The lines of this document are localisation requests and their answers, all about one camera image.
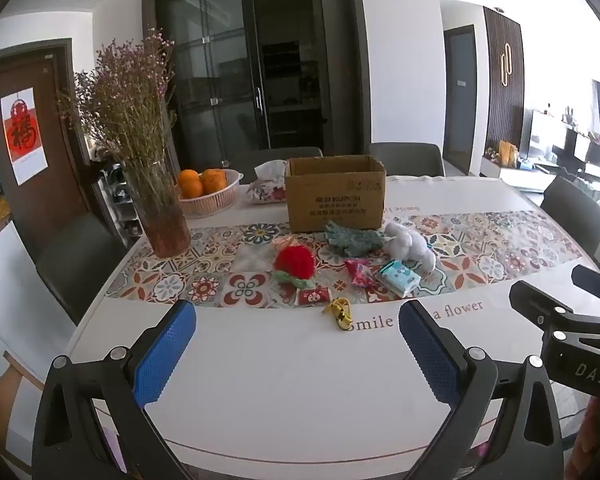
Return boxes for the pile of oranges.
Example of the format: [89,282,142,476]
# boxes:
[177,168,228,199]

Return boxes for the floral tissue cover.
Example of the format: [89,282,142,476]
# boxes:
[245,160,288,206]

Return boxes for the red knitted pompom flower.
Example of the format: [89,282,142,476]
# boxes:
[272,246,317,290]

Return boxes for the red candy packet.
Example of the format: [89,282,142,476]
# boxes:
[344,258,376,288]

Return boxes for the gold wall ornament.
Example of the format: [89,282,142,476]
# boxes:
[499,44,513,87]

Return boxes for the brown wooden door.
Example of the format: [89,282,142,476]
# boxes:
[0,38,93,261]

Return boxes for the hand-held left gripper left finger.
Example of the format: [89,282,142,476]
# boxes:
[31,299,198,480]

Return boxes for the orange paper bag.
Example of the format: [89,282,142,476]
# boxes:
[497,140,518,168]

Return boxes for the white fruit basket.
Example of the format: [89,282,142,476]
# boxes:
[175,169,244,219]

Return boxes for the teal tissue packet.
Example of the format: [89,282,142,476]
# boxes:
[378,260,422,297]

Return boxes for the green plush toy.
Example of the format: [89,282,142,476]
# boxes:
[324,220,386,258]

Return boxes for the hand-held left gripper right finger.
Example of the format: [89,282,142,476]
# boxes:
[398,299,566,480]

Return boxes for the dark interior door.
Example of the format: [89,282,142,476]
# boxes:
[442,25,478,176]

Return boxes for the brown cardboard box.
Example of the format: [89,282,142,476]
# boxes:
[285,156,387,235]

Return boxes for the white plush rabbit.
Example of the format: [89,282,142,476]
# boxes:
[382,222,437,273]

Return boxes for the grey dining chair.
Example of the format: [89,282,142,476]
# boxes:
[540,176,600,261]
[36,212,128,326]
[230,146,323,186]
[367,142,446,178]

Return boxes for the dark slatted wall panel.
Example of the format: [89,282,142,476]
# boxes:
[482,7,526,161]

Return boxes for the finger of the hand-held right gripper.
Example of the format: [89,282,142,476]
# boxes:
[509,280,581,333]
[571,264,600,306]

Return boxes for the dried flower bouquet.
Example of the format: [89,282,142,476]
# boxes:
[55,30,178,221]

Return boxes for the dark glass sliding door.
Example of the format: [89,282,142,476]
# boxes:
[142,0,371,171]

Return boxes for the shoe rack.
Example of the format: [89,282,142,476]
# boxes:
[91,160,143,238]

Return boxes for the red white door poster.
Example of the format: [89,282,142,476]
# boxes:
[0,87,48,186]

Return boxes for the small red white packet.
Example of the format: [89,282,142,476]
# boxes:
[296,287,333,307]

